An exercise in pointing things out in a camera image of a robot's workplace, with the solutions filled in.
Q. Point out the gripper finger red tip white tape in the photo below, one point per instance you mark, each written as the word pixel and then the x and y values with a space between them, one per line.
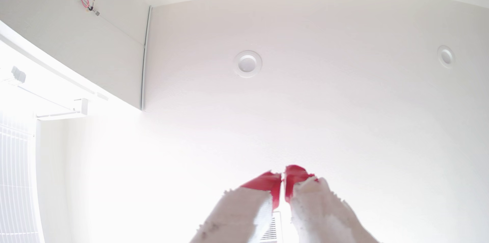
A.
pixel 321 212
pixel 244 212

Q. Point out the white air vent grille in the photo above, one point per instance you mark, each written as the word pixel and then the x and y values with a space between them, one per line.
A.
pixel 272 231

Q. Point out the round recessed ceiling light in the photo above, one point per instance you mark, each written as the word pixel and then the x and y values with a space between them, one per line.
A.
pixel 247 64
pixel 446 56

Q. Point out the white window blinds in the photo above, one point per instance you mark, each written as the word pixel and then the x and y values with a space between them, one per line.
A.
pixel 15 182

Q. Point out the white wall trim strip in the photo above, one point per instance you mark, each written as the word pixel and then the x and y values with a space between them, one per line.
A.
pixel 144 57

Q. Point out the white curtain rod bracket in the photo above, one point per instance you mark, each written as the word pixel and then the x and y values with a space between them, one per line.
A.
pixel 78 108

